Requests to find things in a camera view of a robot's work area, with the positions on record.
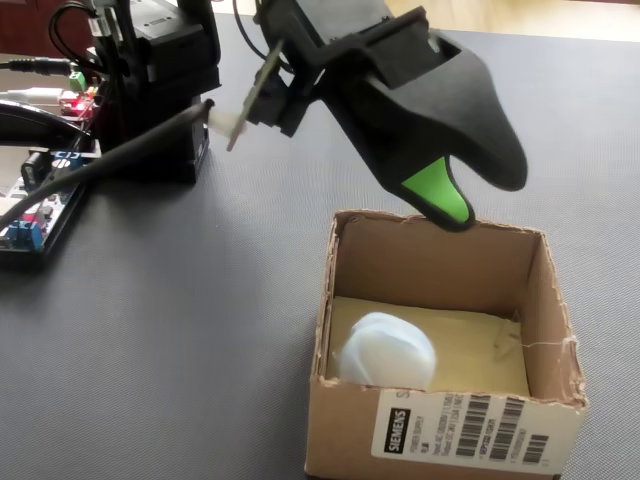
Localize black textured table mat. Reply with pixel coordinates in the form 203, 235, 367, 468
0, 12, 640, 480

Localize reddish brown wooden furniture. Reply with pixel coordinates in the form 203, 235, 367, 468
0, 0, 96, 56

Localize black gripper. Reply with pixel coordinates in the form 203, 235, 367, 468
258, 0, 530, 233

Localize yellow paper box liner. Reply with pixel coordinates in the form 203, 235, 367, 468
324, 295, 532, 399

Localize blue controller circuit board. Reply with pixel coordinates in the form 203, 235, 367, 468
0, 148, 96, 252

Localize black barrel plug cable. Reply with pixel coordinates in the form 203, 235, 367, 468
0, 56, 76, 77

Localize thin black servo wires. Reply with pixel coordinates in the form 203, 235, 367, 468
231, 0, 274, 64

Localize gripper camera circuit board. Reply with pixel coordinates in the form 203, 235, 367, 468
225, 38, 311, 153

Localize open cardboard box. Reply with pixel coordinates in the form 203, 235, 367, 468
303, 208, 590, 480

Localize light blue yarn block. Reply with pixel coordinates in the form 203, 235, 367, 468
332, 310, 437, 392

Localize small board with red LED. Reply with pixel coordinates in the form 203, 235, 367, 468
58, 84, 99, 120

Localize white Siemens shipping label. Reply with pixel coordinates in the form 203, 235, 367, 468
370, 388, 586, 471

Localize white USB cable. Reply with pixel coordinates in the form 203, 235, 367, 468
0, 86, 67, 105

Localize thick black camera cable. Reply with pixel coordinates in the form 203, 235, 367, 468
0, 98, 247, 229

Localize black curved band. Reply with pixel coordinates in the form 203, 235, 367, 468
0, 98, 89, 151

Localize electronics circuit board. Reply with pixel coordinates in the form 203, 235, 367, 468
0, 144, 104, 271

